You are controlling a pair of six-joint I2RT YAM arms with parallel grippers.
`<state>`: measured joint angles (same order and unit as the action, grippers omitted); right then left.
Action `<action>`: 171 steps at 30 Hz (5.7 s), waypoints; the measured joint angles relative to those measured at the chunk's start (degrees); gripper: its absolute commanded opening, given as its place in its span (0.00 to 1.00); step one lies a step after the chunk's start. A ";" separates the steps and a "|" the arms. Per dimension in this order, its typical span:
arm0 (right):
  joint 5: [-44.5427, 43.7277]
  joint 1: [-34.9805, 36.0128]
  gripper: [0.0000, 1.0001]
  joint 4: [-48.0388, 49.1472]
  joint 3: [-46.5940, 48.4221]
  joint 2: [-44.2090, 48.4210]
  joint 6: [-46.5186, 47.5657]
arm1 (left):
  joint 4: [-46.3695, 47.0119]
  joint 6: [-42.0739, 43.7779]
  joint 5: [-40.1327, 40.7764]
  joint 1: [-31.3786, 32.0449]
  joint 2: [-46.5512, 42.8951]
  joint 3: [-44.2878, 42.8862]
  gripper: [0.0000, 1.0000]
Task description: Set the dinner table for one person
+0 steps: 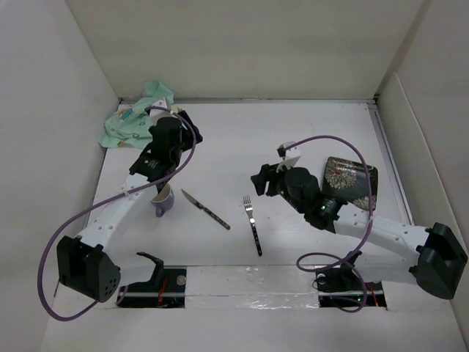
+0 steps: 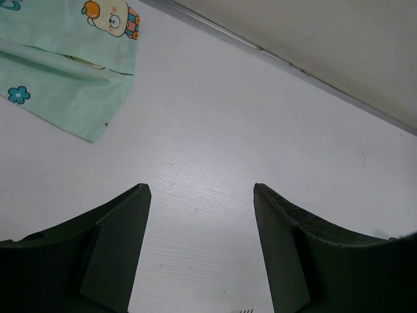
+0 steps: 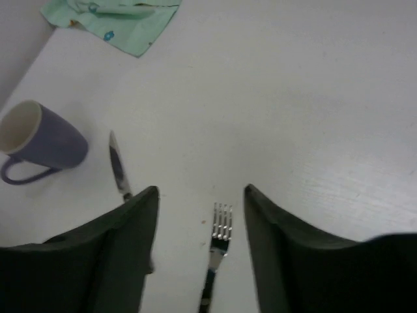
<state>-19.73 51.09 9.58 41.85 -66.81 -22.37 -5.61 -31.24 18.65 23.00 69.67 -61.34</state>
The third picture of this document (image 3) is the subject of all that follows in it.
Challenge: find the steel knife patterned handle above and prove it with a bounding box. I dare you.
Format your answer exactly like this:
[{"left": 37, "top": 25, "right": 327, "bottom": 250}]
[{"left": 109, "top": 130, "right": 133, "bottom": 202}]

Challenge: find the purple ceramic mug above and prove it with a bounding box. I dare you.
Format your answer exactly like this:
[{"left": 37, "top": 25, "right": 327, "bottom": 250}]
[{"left": 1, "top": 100, "right": 89, "bottom": 185}]

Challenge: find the green cartoon print cloth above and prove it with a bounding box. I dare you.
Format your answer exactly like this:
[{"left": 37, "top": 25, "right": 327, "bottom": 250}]
[{"left": 40, "top": 0, "right": 181, "bottom": 57}]

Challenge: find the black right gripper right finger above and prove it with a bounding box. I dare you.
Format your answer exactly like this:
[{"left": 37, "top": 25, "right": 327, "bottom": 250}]
[{"left": 244, "top": 185, "right": 416, "bottom": 312}]

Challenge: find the steel fork patterned handle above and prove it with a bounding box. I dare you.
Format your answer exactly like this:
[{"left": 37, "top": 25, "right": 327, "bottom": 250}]
[{"left": 198, "top": 203, "right": 233, "bottom": 313}]

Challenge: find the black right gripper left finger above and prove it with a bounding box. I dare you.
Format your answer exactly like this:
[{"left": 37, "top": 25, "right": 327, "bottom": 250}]
[{"left": 1, "top": 186, "right": 160, "bottom": 312}]

